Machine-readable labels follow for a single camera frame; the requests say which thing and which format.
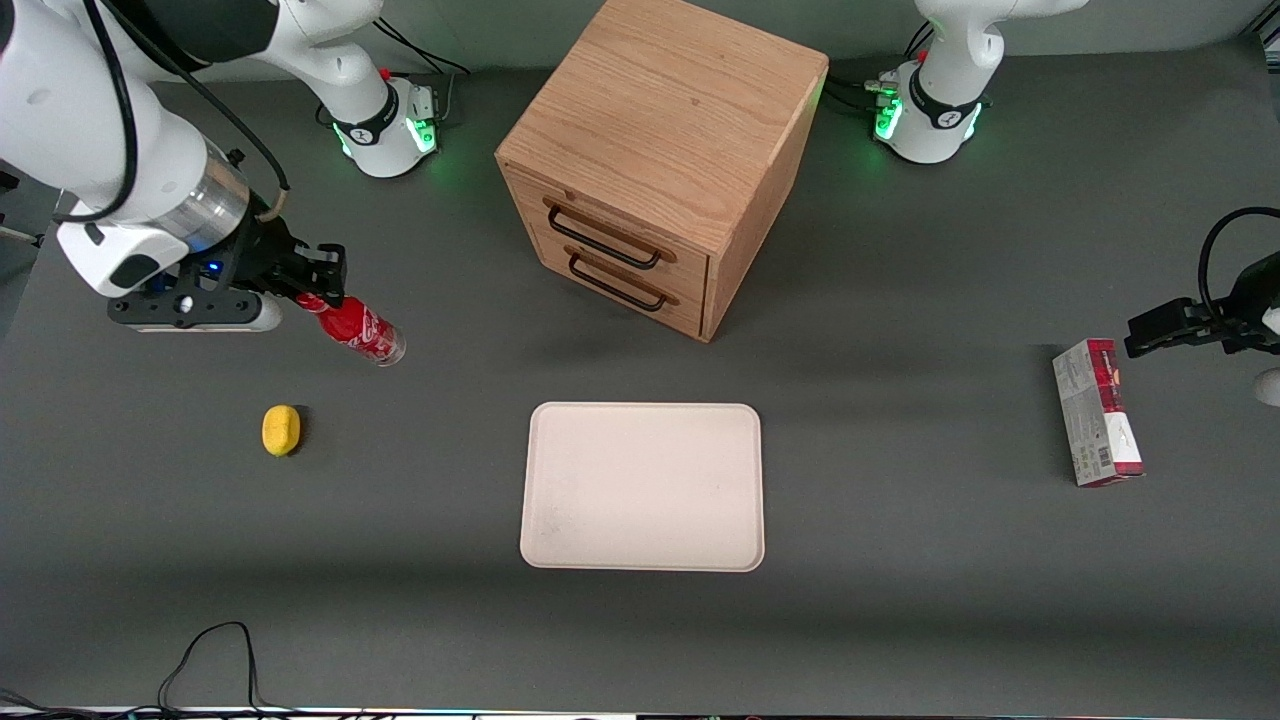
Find red coke bottle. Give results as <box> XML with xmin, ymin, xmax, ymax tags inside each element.
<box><xmin>296</xmin><ymin>290</ymin><xmax>408</xmax><ymax>368</ymax></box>

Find black cables at arm base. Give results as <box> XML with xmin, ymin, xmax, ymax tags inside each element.
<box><xmin>378</xmin><ymin>14</ymin><xmax>471</xmax><ymax>127</ymax></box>
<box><xmin>822</xmin><ymin>74</ymin><xmax>901</xmax><ymax>119</ymax></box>

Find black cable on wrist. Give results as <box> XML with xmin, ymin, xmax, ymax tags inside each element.
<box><xmin>1198</xmin><ymin>206</ymin><xmax>1280</xmax><ymax>323</ymax></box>
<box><xmin>50</xmin><ymin>0</ymin><xmax>293</xmax><ymax>224</ymax></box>

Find yellow lemon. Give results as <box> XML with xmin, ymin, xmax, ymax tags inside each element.
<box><xmin>262</xmin><ymin>404</ymin><xmax>301</xmax><ymax>458</ymax></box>

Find black cable on right wrist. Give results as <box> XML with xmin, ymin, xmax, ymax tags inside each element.
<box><xmin>50</xmin><ymin>0</ymin><xmax>293</xmax><ymax>224</ymax></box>

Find beige rectangular tray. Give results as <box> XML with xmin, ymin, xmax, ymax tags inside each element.
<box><xmin>519</xmin><ymin>402</ymin><xmax>766</xmax><ymax>573</ymax></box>

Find wooden drawer cabinet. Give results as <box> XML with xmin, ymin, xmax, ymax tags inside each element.
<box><xmin>495</xmin><ymin>0</ymin><xmax>830</xmax><ymax>344</ymax></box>

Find black cables at right arm base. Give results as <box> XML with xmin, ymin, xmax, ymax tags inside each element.
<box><xmin>378</xmin><ymin>14</ymin><xmax>471</xmax><ymax>127</ymax></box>

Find black cable on left wrist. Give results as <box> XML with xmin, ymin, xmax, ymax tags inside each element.
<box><xmin>1198</xmin><ymin>206</ymin><xmax>1280</xmax><ymax>323</ymax></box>

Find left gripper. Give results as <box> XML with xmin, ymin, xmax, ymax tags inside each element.
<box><xmin>1124</xmin><ymin>249</ymin><xmax>1280</xmax><ymax>359</ymax></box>

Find wooden drawer with long handle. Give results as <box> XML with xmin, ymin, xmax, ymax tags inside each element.
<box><xmin>505</xmin><ymin>168</ymin><xmax>712</xmax><ymax>299</ymax></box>

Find black cable at table edge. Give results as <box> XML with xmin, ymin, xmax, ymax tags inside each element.
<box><xmin>0</xmin><ymin>620</ymin><xmax>301</xmax><ymax>718</ymax></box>

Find dark grey table mat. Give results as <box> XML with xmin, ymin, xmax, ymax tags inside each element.
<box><xmin>0</xmin><ymin>40</ymin><xmax>1280</xmax><ymax>717</ymax></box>

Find red and grey carton box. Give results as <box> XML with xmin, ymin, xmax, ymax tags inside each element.
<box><xmin>1052</xmin><ymin>338</ymin><xmax>1146</xmax><ymax>488</ymax></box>

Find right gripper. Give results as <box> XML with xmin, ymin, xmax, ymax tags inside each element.
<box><xmin>56</xmin><ymin>214</ymin><xmax>349</xmax><ymax>305</ymax></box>

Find wooden drawer with short handle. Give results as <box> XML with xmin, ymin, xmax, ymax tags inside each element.
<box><xmin>522</xmin><ymin>222</ymin><xmax>710</xmax><ymax>341</ymax></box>

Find black cables at left arm base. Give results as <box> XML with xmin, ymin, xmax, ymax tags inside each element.
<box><xmin>822</xmin><ymin>74</ymin><xmax>901</xmax><ymax>119</ymax></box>

